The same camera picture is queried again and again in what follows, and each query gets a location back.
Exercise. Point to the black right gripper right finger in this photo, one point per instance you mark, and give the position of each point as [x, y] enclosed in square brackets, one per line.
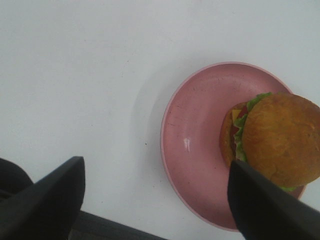
[263, 211]

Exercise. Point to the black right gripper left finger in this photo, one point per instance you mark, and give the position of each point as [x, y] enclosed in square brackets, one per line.
[45, 210]

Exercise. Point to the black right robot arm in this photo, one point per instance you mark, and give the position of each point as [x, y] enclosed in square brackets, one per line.
[47, 209]

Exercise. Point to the pink round plate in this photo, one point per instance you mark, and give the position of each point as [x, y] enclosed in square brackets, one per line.
[190, 134]

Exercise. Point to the burger with lettuce and cheese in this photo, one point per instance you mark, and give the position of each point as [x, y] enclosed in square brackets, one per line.
[278, 135]

